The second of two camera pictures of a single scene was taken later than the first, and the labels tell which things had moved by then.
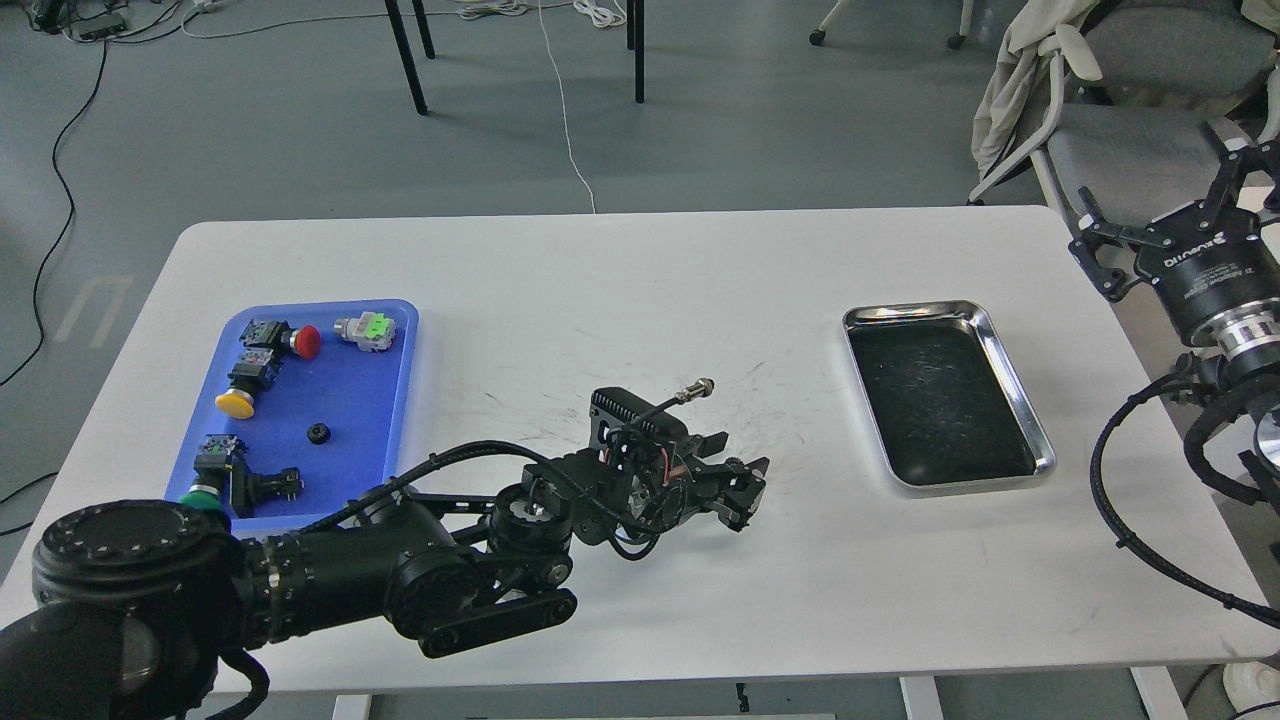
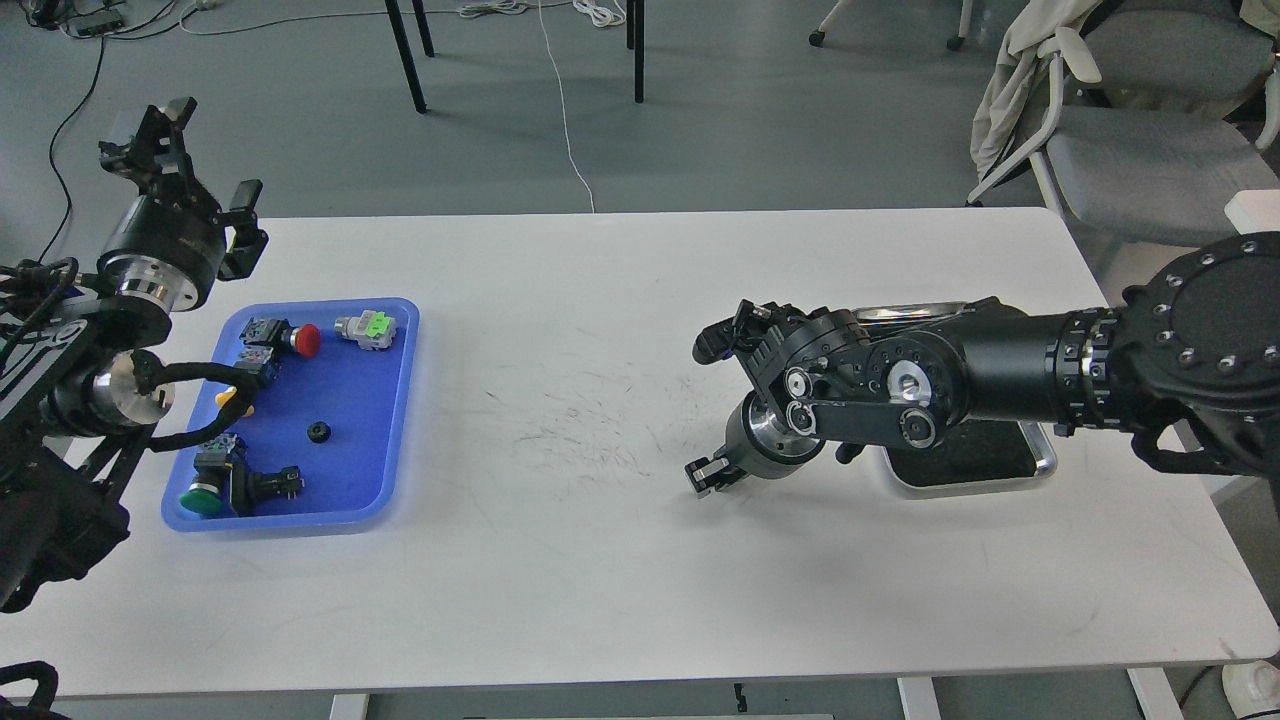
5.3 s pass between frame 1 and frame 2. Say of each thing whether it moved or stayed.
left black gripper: moved
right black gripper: moved
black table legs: stayed
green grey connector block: stayed
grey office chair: stayed
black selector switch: stayed
